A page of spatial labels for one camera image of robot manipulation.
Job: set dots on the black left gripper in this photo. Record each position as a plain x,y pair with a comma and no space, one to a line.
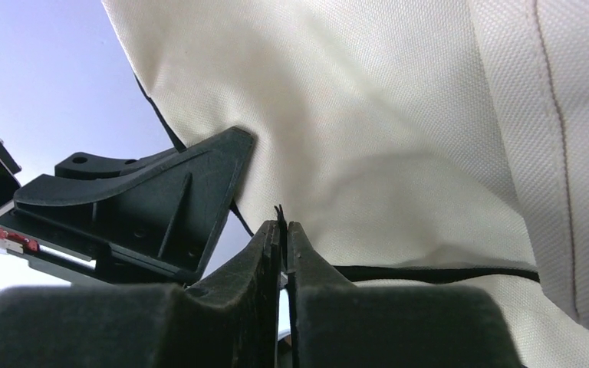
157,219

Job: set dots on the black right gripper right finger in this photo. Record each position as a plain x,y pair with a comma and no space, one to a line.
335,323

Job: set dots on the cream canvas backpack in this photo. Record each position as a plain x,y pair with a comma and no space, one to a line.
400,134

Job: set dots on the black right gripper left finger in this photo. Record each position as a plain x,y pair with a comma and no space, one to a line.
228,319

